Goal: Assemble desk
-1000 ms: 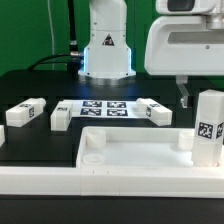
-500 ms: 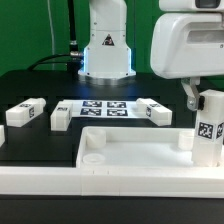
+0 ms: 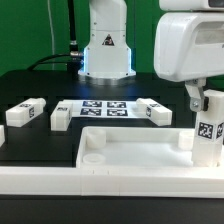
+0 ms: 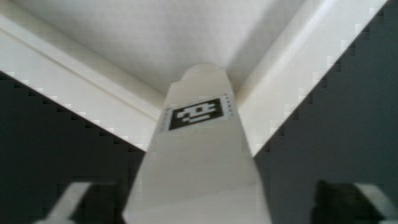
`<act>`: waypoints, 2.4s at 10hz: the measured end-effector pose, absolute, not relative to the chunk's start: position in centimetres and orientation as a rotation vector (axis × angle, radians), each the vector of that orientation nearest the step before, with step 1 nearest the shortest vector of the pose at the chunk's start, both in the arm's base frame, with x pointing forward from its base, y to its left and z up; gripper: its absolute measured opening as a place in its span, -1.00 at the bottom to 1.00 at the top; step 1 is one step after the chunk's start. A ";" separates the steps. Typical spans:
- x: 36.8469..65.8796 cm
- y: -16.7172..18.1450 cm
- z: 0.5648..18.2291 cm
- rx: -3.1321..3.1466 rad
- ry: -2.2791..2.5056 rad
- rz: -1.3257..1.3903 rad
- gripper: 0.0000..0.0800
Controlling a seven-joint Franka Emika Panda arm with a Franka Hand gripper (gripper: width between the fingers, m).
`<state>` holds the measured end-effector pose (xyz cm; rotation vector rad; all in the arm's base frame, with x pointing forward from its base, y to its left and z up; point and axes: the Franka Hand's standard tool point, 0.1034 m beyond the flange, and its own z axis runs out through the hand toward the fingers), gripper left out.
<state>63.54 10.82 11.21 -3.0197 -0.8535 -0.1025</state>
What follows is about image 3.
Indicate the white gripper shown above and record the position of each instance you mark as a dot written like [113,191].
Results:
[189,46]

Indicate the white L-shaped fence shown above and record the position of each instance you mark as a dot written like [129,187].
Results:
[158,182]

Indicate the white desk top tray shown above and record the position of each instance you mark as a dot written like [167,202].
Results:
[135,147]

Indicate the white block left edge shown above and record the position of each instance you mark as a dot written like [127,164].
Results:
[2,135]

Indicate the white marker sheet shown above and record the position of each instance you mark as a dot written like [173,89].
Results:
[105,109]

